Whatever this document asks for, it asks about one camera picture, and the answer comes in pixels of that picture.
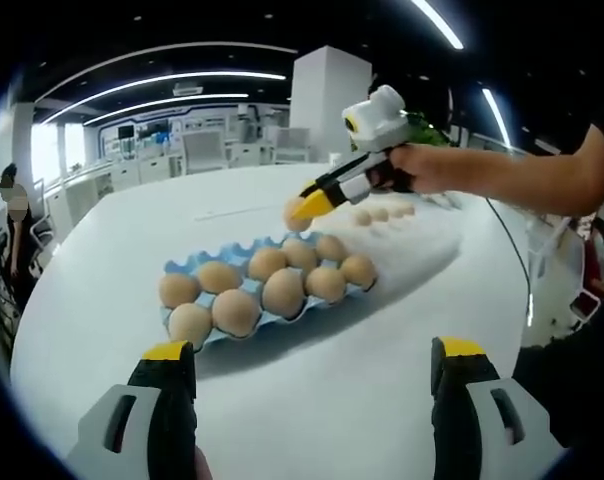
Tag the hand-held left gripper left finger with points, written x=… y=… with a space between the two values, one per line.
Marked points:
x=157 y=410

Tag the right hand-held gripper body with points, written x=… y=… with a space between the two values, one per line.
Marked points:
x=379 y=122

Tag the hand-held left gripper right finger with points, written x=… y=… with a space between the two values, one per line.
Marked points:
x=462 y=410

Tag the group of tan eggs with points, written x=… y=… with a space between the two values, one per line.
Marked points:
x=282 y=292

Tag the blue egg tray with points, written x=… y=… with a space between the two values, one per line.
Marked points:
x=202 y=257

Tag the white foam egg holder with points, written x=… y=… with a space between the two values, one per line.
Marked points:
x=412 y=250

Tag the person's right hand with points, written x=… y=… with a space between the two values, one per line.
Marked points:
x=424 y=167

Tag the person's left hand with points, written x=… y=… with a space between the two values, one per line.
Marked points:
x=202 y=465

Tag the green potted plant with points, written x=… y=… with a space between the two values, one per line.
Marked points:
x=427 y=132

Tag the white mesh office chair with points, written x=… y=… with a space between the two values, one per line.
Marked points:
x=292 y=145
x=202 y=150

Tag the person's dark shirt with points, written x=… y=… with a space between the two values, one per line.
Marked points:
x=567 y=380

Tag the ceiling light strip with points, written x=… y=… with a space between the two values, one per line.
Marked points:
x=494 y=113
x=439 y=25

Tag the white table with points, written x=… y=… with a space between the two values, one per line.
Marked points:
x=332 y=380

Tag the ceiling air conditioner unit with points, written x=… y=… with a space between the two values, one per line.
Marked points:
x=188 y=90

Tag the row of white cabinets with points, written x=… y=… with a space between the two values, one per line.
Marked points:
x=142 y=172

